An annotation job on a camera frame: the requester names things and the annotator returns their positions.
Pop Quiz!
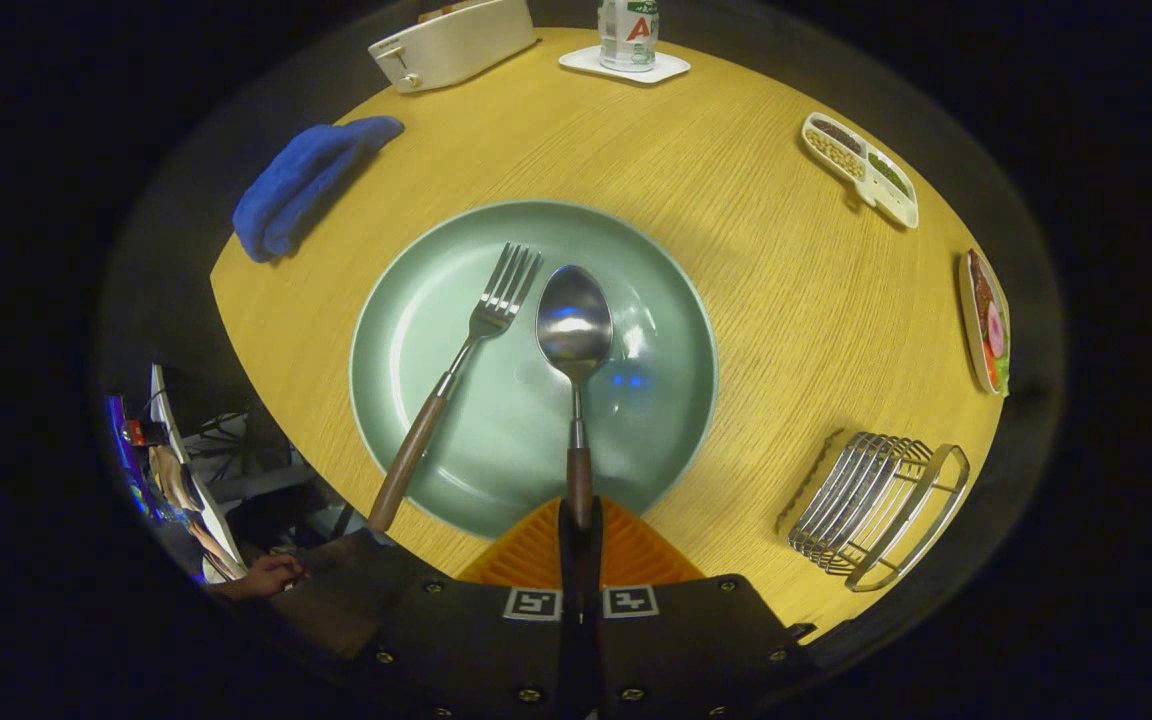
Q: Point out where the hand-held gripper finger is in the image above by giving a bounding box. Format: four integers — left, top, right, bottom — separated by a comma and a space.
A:
582, 497, 819, 720
349, 497, 583, 720

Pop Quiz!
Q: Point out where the white food plate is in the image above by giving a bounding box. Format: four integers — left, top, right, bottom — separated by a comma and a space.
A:
958, 248, 1012, 397

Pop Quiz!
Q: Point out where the white panel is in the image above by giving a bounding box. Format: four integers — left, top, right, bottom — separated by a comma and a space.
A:
151, 365, 242, 581

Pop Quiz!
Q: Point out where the white square coaster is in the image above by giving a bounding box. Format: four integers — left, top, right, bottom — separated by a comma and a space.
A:
559, 45, 691, 85

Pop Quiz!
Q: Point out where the white toaster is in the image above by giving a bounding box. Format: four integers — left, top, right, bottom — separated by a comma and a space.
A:
369, 0, 539, 94

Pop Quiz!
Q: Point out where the small white drink bottle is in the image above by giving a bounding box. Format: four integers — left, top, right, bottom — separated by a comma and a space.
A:
598, 0, 659, 73

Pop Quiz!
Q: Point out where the blue cloth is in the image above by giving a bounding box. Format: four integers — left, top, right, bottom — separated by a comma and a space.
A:
232, 116, 405, 263

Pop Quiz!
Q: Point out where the large brown meat piece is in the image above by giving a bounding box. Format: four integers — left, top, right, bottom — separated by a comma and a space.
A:
969, 252, 997, 331

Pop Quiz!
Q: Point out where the wooden handled metal spoon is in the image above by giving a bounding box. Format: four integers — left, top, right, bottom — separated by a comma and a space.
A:
536, 264, 614, 531

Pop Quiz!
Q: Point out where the wooden handled metal fork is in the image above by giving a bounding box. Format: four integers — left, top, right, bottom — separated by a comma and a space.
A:
367, 243, 544, 533

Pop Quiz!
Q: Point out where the white divided snack tray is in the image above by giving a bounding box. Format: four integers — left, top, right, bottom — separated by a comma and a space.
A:
801, 112, 919, 230

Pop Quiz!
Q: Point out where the metal wire basket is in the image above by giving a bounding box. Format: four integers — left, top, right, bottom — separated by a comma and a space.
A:
786, 431, 971, 592

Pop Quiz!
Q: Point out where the pile of green beans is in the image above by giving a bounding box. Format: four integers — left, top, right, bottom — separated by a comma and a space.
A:
868, 152, 913, 197

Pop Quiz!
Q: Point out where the glowing blue computer monitor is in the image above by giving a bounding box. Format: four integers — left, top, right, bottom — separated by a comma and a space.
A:
104, 395, 162, 521

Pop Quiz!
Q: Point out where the green ceramic plate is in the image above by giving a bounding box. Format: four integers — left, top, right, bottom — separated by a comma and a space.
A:
349, 200, 719, 541

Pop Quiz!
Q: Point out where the pile of yellow soybeans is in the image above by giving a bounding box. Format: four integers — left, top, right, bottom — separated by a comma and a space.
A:
804, 128, 865, 181

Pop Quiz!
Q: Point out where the pile of dark red beans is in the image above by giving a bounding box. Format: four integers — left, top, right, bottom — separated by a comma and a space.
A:
811, 117, 865, 156

